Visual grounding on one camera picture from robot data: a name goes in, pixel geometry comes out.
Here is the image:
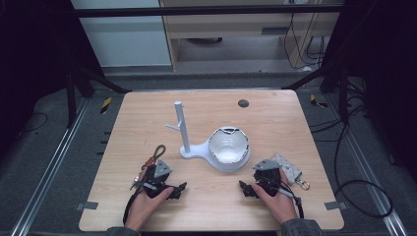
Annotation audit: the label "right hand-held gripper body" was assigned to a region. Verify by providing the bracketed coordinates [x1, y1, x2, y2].
[251, 158, 283, 198]

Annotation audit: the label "light wooden desk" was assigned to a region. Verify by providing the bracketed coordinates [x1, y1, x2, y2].
[158, 0, 346, 73]

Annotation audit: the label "left hand-held gripper cable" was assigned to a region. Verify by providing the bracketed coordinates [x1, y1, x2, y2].
[122, 181, 159, 227]

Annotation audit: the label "thin black floor cable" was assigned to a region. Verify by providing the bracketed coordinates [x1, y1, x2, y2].
[19, 112, 49, 135]

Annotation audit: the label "yellow black striped tape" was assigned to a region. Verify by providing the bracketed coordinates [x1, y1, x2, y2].
[309, 93, 329, 109]
[99, 96, 113, 115]

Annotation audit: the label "right hand-held gripper cable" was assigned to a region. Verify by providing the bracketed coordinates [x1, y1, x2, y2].
[277, 183, 305, 220]

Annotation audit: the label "white stand with peg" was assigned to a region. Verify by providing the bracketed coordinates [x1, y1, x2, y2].
[164, 100, 252, 173]

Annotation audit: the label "black metal frame stand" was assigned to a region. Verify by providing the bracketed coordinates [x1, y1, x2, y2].
[280, 60, 351, 126]
[64, 60, 133, 130]

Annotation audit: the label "person's left hand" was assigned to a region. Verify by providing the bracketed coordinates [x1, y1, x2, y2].
[125, 186, 175, 233]

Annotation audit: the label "black horizontal frame bar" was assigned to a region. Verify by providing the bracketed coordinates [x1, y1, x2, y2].
[72, 4, 346, 19]

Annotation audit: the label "green lanyard with orange clip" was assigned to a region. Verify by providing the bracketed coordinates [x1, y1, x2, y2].
[130, 144, 167, 192]

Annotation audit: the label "metal floor rail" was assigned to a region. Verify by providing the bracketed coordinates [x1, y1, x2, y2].
[327, 93, 409, 236]
[10, 97, 90, 236]

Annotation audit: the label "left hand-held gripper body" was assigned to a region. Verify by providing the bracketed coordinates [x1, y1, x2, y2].
[143, 158, 174, 200]

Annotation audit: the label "white bowl with silver rim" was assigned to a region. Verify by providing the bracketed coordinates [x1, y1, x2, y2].
[208, 126, 251, 165]

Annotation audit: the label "person's right hand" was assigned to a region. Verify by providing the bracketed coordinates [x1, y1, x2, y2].
[250, 168, 299, 225]

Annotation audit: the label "hand-held gripper cable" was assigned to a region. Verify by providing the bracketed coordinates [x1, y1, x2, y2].
[122, 181, 159, 227]
[277, 183, 305, 220]

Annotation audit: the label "grey table edge bracket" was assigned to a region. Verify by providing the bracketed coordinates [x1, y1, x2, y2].
[324, 201, 348, 211]
[75, 201, 99, 211]

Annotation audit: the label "white cabinet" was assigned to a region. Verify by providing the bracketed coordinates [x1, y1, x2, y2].
[70, 0, 173, 69]

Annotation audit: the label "black curtain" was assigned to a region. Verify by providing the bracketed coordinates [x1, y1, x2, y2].
[322, 0, 417, 185]
[0, 0, 103, 161]

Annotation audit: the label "black floor cable loop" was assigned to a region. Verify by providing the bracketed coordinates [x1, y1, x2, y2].
[309, 94, 394, 219]

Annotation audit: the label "black hanging cables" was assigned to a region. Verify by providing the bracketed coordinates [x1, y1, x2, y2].
[282, 12, 327, 71]

